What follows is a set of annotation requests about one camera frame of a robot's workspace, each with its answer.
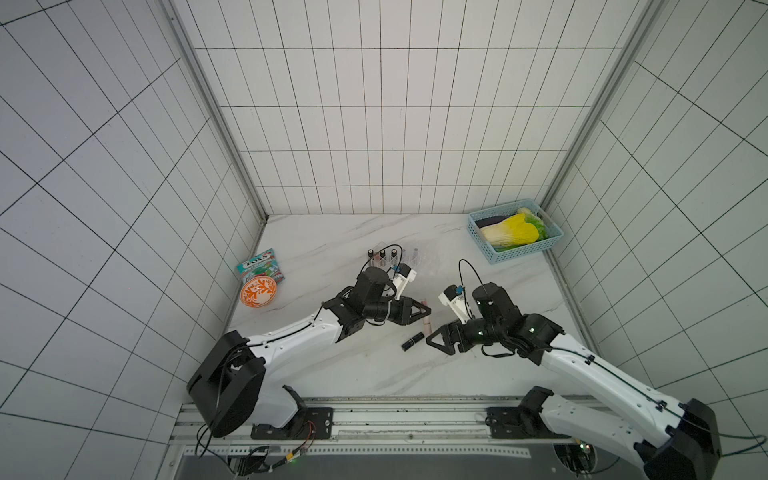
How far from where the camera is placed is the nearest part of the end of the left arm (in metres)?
0.69

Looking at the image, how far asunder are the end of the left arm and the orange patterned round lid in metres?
0.48

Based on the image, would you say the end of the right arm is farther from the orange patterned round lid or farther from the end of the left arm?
the orange patterned round lid

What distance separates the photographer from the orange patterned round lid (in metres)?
0.94
